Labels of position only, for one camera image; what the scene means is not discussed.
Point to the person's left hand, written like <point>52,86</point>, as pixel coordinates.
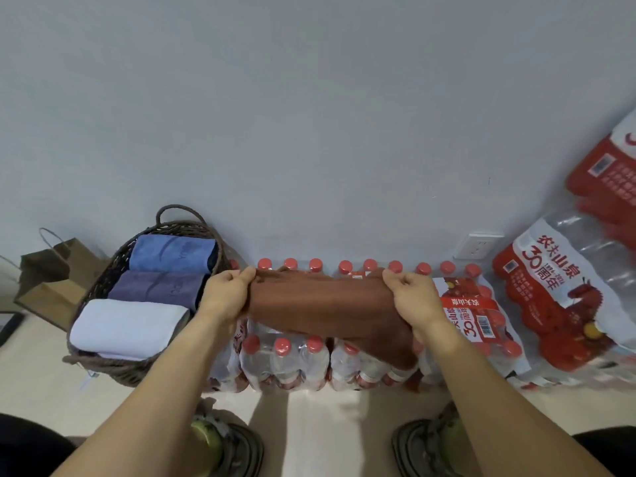
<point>226,295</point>

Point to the person's right hand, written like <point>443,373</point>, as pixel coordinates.
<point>417,298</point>

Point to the light blue towel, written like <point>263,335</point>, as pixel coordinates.
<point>169,253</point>

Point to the dark grey towel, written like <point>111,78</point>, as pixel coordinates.
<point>154,288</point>

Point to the brown towel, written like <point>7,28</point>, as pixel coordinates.
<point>318,303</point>

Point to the cream towel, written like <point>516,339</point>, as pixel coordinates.
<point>124,327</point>

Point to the dark brown wicker basket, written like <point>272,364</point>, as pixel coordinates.
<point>119,372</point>

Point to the person's right forearm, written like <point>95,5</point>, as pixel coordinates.
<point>507,412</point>

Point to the person's left forearm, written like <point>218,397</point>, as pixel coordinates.
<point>149,412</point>

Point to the person's right grey shoe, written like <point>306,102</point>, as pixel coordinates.
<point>412,452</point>

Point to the person's grey shoe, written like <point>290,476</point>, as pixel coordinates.
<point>238,452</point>
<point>412,452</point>

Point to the person's left grey shoe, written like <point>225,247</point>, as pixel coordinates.
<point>238,452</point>

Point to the brown paper bag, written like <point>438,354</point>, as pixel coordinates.
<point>54,288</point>

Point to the white wall socket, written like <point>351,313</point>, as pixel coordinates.
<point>477,245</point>

